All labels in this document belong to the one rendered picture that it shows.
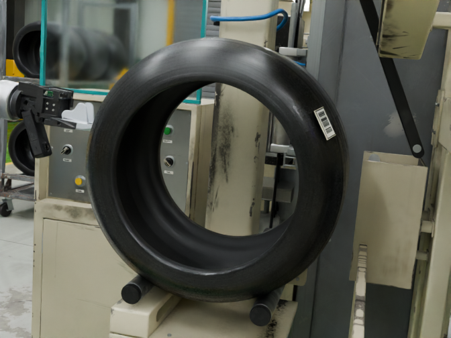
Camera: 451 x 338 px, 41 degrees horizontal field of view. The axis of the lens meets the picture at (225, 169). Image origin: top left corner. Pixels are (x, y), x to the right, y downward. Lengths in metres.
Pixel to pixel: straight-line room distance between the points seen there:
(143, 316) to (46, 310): 0.93
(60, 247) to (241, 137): 0.84
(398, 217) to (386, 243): 0.07
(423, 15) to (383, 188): 0.44
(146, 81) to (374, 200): 0.61
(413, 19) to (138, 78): 0.54
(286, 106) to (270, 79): 0.06
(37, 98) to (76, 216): 0.73
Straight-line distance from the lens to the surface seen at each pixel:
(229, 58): 1.18
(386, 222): 1.49
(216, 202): 1.60
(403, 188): 1.47
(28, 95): 1.46
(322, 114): 1.17
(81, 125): 1.39
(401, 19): 1.24
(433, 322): 1.58
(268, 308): 1.26
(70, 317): 2.19
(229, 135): 1.57
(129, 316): 1.34
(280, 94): 1.16
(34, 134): 1.45
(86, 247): 2.08
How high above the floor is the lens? 1.39
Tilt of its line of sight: 10 degrees down
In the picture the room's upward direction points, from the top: 4 degrees clockwise
